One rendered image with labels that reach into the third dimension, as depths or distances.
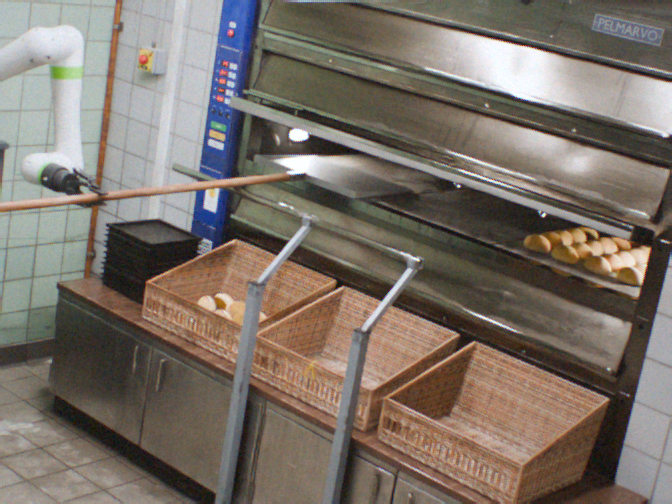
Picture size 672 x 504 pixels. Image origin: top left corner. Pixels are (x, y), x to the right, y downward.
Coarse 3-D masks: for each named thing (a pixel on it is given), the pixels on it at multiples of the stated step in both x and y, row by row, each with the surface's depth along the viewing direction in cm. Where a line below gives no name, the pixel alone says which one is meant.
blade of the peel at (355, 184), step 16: (256, 160) 505; (272, 160) 512; (288, 160) 516; (304, 160) 521; (320, 160) 525; (320, 176) 498; (336, 176) 502; (352, 176) 506; (368, 176) 510; (352, 192) 473; (368, 192) 478; (384, 192) 485; (400, 192) 493
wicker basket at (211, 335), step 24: (192, 264) 496; (216, 264) 507; (240, 264) 509; (264, 264) 502; (288, 264) 495; (168, 288) 490; (192, 288) 501; (216, 288) 511; (240, 288) 507; (288, 288) 493; (312, 288) 486; (144, 312) 483; (168, 312) 475; (192, 312) 466; (264, 312) 499; (288, 312) 491; (192, 336) 467; (216, 336) 476; (240, 336) 451
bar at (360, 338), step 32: (320, 224) 435; (288, 256) 435; (416, 256) 412; (256, 288) 426; (256, 320) 431; (352, 352) 400; (352, 384) 402; (352, 416) 407; (224, 448) 445; (224, 480) 447
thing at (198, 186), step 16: (256, 176) 469; (272, 176) 474; (288, 176) 480; (112, 192) 418; (128, 192) 423; (144, 192) 428; (160, 192) 433; (176, 192) 439; (0, 208) 385; (16, 208) 390; (32, 208) 395
